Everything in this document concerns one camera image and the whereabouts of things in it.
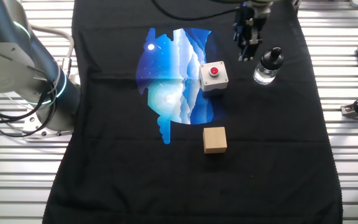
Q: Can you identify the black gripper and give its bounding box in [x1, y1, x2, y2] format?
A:
[232, 4, 269, 62]

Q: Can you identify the clear glass jar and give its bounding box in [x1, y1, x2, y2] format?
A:
[253, 60, 281, 86]

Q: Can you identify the grey box with red button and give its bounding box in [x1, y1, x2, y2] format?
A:
[199, 60, 229, 93]

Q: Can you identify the wooden cube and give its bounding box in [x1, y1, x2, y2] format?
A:
[202, 126, 228, 154]

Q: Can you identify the black cloth with blue print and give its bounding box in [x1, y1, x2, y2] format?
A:
[42, 0, 343, 224]

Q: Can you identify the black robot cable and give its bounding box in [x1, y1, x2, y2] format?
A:
[150, 0, 241, 22]

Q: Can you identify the grey robot hose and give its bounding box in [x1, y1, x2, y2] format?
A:
[29, 24, 76, 78]

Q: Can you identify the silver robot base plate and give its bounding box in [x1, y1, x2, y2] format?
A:
[23, 107, 74, 138]

